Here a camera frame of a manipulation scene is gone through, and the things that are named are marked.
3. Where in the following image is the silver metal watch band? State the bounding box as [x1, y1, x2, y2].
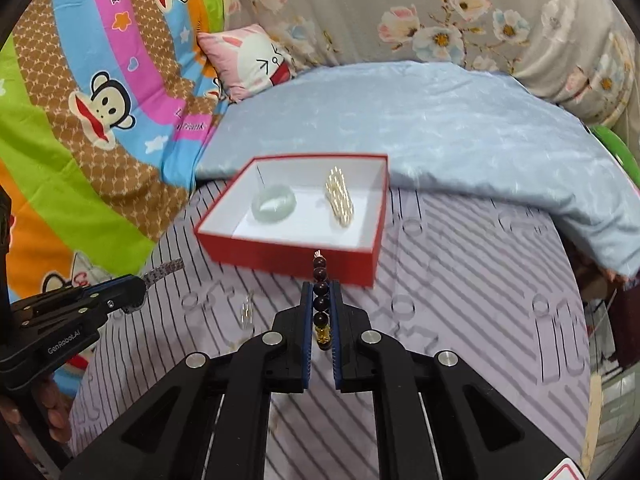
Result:
[141, 259, 184, 287]

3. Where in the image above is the silver crystal earring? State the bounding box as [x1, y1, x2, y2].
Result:
[239, 292, 255, 333]

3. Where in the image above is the dark bead gold charm bracelet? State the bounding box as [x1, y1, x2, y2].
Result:
[311, 250, 334, 352]

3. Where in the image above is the red white jewelry box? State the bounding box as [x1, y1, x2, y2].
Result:
[194, 154, 388, 287]

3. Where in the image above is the left hand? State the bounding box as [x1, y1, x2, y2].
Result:
[0, 376, 74, 443]

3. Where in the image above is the lilac striped bed sheet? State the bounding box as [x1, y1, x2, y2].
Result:
[70, 182, 589, 479]

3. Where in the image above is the pale green jade bangle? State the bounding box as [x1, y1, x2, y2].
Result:
[250, 184, 297, 223]

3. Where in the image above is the colorful monkey cartoon blanket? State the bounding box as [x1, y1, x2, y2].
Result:
[1, 0, 224, 301]

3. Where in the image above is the pink rabbit cushion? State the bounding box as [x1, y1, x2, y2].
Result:
[198, 24, 295, 103]

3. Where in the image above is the light blue folded quilt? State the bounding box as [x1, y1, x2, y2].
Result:
[195, 62, 639, 276]

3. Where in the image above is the grey floral quilt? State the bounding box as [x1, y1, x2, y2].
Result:
[224, 0, 639, 151]

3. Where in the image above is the white pearl bracelet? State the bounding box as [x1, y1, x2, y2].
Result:
[324, 166, 356, 229]

